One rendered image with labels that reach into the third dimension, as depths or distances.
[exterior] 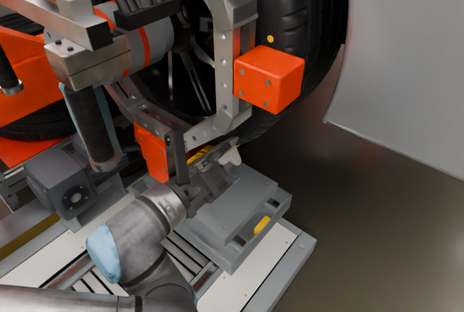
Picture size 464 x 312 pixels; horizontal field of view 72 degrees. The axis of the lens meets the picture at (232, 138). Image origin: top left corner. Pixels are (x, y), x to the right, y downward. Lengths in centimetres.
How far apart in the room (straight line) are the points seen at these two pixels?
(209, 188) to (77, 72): 34
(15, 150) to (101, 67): 107
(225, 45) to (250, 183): 75
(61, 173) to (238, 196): 57
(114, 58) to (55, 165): 71
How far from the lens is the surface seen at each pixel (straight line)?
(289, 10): 55
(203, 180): 65
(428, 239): 152
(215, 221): 109
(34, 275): 133
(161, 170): 92
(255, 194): 116
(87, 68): 45
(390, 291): 134
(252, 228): 117
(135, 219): 58
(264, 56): 53
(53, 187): 108
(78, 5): 44
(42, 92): 117
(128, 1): 45
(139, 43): 65
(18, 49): 113
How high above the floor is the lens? 113
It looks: 41 degrees down
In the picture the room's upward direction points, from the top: straight up
